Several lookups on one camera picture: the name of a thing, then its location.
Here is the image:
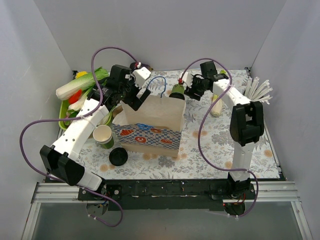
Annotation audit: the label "cardboard cup carrier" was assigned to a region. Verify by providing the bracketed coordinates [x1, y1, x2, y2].
[112, 105, 123, 118]

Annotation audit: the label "stacked green paper cups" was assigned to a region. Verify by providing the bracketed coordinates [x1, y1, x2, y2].
[92, 125, 114, 149]

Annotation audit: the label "green vegetable basket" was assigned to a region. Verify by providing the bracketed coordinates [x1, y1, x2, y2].
[58, 77, 114, 130]

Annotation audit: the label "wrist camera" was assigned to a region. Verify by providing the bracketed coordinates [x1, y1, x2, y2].
[133, 67, 151, 89]
[178, 72, 193, 88]

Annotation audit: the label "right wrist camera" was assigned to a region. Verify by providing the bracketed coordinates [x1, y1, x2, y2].
[178, 72, 193, 88]

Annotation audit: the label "purple eggplant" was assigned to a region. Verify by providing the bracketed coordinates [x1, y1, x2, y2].
[129, 62, 153, 71]

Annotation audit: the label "floral table mat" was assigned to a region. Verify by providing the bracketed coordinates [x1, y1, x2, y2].
[49, 69, 281, 180]

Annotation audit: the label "black cup lid on mat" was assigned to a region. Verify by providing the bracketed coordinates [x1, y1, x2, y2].
[109, 147, 128, 167]

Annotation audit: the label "checkered paper takeout bag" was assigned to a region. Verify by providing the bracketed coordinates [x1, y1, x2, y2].
[112, 94, 186, 158]

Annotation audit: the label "yellow pepper toy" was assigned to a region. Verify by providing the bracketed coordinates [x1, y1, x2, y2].
[75, 71, 87, 79]

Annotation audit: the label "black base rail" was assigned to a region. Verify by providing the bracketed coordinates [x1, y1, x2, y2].
[77, 178, 257, 212]

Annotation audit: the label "straw holder with straws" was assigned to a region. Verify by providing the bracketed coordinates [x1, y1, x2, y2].
[243, 77, 273, 105]

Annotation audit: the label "red pepper toy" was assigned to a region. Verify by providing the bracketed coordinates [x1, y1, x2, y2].
[68, 89, 82, 105]

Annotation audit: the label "celery stalk toy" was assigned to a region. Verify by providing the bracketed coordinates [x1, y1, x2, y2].
[210, 94, 223, 117]

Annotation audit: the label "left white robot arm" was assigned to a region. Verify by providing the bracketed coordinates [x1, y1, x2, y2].
[40, 64, 151, 200]

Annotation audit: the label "black cup lid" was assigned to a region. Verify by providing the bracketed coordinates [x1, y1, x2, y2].
[169, 91, 185, 101]
[109, 147, 128, 167]

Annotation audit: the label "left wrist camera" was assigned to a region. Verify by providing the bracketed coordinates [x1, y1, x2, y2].
[133, 67, 151, 89]

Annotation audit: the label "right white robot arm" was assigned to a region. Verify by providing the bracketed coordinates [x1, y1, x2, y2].
[178, 57, 265, 199]

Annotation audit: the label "long white cabbage toy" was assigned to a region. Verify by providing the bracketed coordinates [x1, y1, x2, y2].
[55, 72, 96, 101]

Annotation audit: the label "green paper coffee cup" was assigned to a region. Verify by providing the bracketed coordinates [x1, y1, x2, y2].
[171, 83, 185, 94]

